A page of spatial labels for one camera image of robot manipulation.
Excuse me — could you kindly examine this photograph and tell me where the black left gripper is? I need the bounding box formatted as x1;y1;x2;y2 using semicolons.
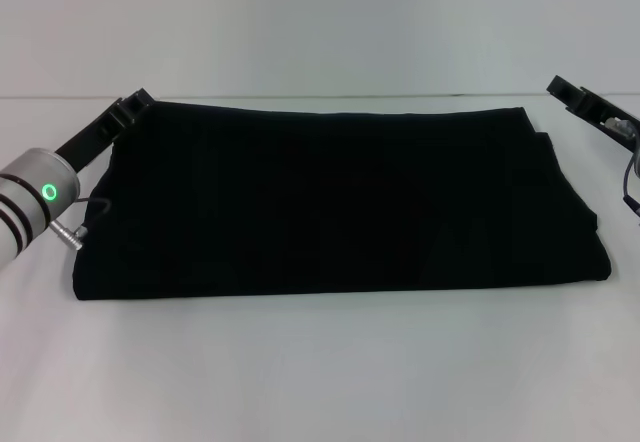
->
53;89;152;172

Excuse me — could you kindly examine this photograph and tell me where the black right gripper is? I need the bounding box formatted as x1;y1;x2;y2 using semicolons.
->
545;75;640;151

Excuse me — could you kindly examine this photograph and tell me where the black shirt with FREE print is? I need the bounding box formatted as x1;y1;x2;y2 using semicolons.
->
71;97;614;302

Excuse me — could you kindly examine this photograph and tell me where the maroon left arm cable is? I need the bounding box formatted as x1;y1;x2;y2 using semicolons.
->
50;196;112;246

